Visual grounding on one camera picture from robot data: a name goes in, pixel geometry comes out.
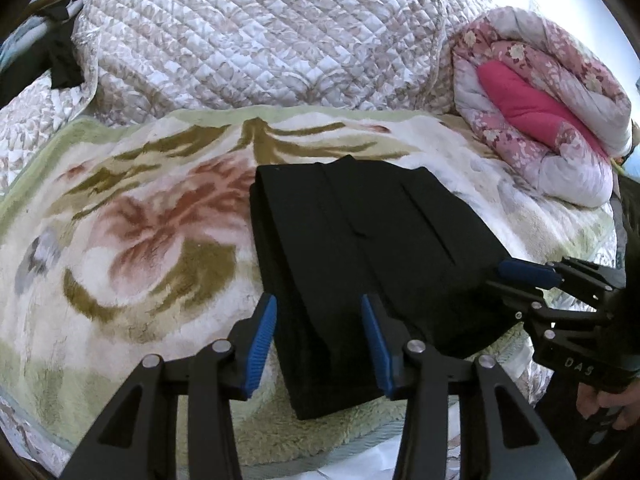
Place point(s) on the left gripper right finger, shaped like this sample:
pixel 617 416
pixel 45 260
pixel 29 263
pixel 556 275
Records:
pixel 500 434

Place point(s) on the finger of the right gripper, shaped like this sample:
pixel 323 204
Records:
pixel 534 274

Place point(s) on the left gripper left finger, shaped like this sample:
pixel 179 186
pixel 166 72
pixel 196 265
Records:
pixel 135 436

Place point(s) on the black pants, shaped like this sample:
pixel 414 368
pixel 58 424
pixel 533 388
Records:
pixel 328 234

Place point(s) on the person's right hand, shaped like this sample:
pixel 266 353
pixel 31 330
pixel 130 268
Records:
pixel 589 401

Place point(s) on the pink floral folded comforter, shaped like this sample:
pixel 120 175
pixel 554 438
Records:
pixel 543 102

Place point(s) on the green floral fleece blanket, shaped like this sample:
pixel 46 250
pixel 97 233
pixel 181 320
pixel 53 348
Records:
pixel 119 242

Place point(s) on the beige quilted bedspread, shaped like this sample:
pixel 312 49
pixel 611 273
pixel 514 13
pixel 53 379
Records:
pixel 142 59

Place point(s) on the dark clothes pile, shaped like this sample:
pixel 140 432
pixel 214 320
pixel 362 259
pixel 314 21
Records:
pixel 42 42

